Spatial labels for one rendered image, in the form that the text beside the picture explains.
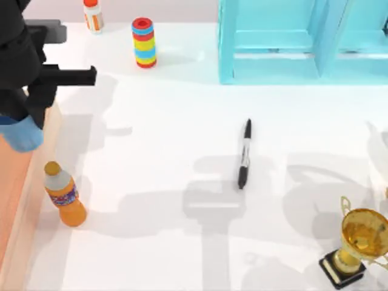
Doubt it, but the pale blue-grey rounded box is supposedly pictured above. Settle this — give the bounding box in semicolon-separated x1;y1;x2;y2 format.
0;114;45;153

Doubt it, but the white bottle with orange cap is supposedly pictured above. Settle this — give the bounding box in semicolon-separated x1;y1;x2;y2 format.
83;0;105;35

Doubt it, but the stack of coloured rings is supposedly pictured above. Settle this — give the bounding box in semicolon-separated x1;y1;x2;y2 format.
130;17;158;69

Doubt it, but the shallow salmon-coloured box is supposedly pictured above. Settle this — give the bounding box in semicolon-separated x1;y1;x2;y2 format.
0;100;65;291

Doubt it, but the orange drink bottle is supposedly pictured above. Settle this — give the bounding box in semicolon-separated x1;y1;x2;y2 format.
44;161;88;228

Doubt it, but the black marker pen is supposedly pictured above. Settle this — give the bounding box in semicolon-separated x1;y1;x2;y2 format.
236;118;253;191

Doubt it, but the light blue rack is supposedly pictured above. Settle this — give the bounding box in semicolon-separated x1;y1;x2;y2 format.
218;0;388;86

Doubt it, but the gold trophy on black base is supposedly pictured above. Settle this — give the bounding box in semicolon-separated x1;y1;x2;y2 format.
318;195;388;289

